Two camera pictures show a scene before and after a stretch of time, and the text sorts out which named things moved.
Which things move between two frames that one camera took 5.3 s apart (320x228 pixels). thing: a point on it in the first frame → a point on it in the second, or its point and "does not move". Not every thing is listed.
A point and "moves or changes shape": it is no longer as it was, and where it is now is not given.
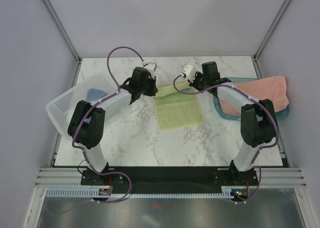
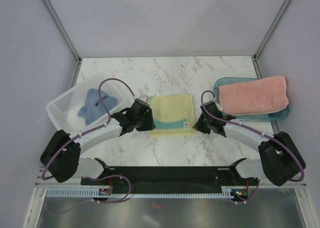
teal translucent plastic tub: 280,116 does not move
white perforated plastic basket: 60,109 does not move
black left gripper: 153,90 → 149,124
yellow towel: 175,110 moves or changes shape
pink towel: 273,88 does not move
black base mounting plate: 170,180 does not move
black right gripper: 194,84 → 198,126
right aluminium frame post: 284,5 does not move
